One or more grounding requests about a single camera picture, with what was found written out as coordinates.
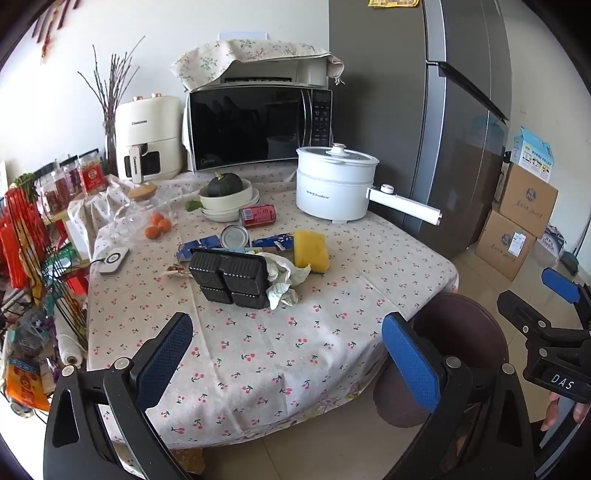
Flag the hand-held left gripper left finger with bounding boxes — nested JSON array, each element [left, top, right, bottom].
[[43, 312, 195, 480]]

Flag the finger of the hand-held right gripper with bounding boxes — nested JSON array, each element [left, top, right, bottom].
[[497, 290, 591, 343], [541, 267, 591, 320]]

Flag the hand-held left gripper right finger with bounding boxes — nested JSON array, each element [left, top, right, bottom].
[[381, 311, 536, 480]]

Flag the brown trash bin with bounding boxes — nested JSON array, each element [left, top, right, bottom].
[[373, 292, 511, 428]]

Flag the black plastic food tray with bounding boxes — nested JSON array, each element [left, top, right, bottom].
[[189, 248, 271, 310]]

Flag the blue snack box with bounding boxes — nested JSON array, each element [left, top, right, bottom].
[[176, 235, 223, 261], [252, 233, 295, 254]]

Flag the red cartoon drink can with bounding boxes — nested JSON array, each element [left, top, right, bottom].
[[220, 224, 251, 250]]

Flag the yellow sponge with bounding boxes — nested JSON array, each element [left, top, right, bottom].
[[294, 230, 331, 274]]

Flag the person's right hand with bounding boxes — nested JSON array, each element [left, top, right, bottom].
[[541, 391, 588, 432]]

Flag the small white package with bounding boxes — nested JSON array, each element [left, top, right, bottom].
[[538, 226, 568, 259]]

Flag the white paper roll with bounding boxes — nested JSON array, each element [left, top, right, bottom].
[[54, 318, 86, 367]]

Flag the yellow floral cloth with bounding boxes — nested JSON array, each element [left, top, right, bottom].
[[175, 443, 206, 476]]

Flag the white oval device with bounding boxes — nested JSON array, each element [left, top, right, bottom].
[[99, 246, 131, 277]]

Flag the cherry print tablecloth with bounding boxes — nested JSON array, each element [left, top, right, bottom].
[[67, 159, 460, 450]]

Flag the blue and white box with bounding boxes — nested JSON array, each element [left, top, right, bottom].
[[510, 126, 555, 174]]

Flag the orange snack bag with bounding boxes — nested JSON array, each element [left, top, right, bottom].
[[4, 355, 51, 411]]

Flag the white plate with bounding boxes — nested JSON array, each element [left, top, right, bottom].
[[202, 189, 260, 219], [203, 203, 259, 223]]

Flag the glass jar with wooden lid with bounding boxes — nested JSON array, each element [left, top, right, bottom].
[[113, 184, 180, 241]]

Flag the white ceramic bowl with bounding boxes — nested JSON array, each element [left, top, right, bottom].
[[198, 178, 254, 214]]

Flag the dark green pumpkin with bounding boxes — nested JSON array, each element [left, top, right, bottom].
[[207, 172, 243, 199]]

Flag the white electric cooking pot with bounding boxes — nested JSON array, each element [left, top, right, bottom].
[[295, 143, 443, 227]]

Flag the red packets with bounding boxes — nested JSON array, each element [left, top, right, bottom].
[[0, 187, 47, 289]]

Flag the clear storage jar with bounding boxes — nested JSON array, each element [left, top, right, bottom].
[[34, 164, 65, 213], [59, 157, 84, 197]]

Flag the glass vase with dry twigs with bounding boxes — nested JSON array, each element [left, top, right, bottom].
[[78, 36, 146, 176]]

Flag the grey refrigerator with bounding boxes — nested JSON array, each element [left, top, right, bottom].
[[329, 0, 513, 259]]

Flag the cream air fryer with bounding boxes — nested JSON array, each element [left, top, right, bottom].
[[115, 95, 184, 182]]

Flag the black microwave oven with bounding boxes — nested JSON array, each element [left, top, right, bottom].
[[187, 87, 334, 174]]

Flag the white countertop oven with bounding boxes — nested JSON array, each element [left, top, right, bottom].
[[221, 58, 329, 88]]

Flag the floral cover cloth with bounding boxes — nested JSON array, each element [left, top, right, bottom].
[[168, 39, 346, 90]]

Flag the black wire rack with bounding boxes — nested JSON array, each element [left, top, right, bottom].
[[0, 185, 93, 370]]

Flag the red wall decoration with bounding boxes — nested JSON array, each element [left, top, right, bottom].
[[30, 0, 79, 58]]

